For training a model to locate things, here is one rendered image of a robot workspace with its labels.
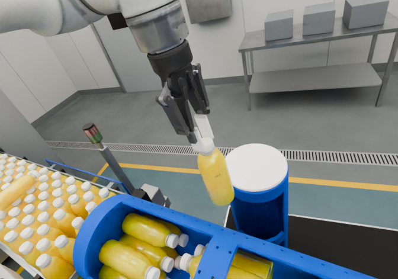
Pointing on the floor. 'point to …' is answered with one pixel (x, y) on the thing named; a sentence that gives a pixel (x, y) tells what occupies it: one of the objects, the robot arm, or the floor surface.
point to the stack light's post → (116, 168)
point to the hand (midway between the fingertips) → (200, 134)
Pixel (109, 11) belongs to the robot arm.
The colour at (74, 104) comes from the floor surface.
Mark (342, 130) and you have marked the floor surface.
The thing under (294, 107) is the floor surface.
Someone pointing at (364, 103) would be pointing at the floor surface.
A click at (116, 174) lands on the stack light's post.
